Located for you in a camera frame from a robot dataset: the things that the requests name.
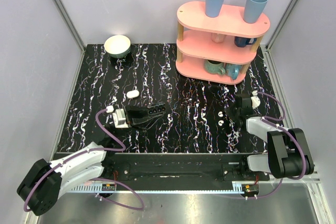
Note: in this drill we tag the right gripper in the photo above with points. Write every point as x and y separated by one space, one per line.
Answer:
229 110

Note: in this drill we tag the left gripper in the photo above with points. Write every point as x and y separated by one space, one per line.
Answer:
132 117

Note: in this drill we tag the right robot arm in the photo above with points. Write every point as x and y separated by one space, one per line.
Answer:
288 154

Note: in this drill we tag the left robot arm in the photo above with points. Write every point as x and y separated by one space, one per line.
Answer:
47 181

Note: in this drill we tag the white earbud charging case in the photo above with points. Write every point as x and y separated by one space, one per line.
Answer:
132 94

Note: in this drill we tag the light blue butterfly mug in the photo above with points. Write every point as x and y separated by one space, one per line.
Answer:
232 70

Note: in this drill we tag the black marble mat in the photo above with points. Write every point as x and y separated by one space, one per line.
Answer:
190 124

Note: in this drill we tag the teal glazed mug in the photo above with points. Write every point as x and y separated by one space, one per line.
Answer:
214 67

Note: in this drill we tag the pink three-tier shelf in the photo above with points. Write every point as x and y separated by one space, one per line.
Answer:
194 44

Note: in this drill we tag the dark blue mug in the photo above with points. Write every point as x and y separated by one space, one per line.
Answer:
242 42

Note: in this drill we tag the green white bowl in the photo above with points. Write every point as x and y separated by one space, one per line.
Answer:
117 46

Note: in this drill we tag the pink mug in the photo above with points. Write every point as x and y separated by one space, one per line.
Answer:
217 38

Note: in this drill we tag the right blue tumbler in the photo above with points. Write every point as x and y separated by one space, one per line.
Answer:
253 10

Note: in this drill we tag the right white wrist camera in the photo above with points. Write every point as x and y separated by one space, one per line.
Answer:
255 99

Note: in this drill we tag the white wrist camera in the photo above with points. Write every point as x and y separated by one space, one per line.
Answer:
255 99
119 117

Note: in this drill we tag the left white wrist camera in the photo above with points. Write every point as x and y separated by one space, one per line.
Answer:
119 117

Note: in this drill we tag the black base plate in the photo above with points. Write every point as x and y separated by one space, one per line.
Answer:
127 166

